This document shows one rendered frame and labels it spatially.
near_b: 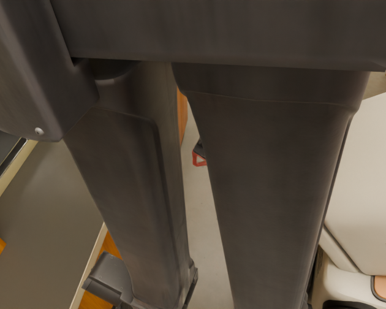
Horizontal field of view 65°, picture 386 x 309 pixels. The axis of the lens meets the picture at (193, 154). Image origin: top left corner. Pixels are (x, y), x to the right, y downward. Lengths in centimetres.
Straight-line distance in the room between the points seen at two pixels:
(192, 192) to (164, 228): 174
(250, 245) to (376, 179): 22
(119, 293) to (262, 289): 27
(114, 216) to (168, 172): 6
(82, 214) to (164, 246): 62
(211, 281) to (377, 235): 138
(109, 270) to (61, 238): 39
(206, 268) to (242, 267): 153
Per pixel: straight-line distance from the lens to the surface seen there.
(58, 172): 94
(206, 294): 169
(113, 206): 20
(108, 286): 45
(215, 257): 175
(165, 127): 15
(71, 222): 83
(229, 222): 16
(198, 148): 74
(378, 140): 41
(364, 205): 36
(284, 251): 17
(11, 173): 97
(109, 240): 96
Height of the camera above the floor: 162
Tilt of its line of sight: 49 degrees down
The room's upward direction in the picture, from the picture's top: straight up
